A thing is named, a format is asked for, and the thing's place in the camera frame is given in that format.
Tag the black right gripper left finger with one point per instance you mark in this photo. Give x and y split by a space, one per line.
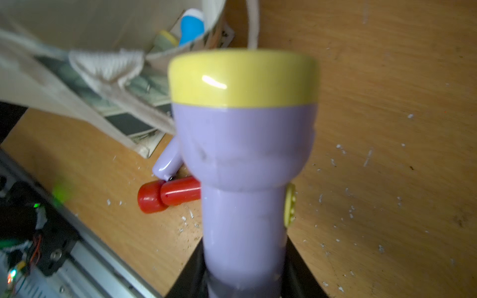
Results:
192 281

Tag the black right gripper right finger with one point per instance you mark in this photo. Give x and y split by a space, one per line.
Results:
299 282

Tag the white flashlight bottom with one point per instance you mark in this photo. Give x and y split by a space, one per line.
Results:
245 125

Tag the white canvas tote bag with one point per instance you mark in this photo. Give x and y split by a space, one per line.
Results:
91 60

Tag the blue flashlight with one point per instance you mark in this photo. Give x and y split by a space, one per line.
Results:
191 26

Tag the red flashlight lower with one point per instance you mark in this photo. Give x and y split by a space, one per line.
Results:
157 196

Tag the aluminium front rail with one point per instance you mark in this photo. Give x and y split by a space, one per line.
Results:
91 270

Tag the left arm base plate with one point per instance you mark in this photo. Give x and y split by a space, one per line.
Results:
33 225

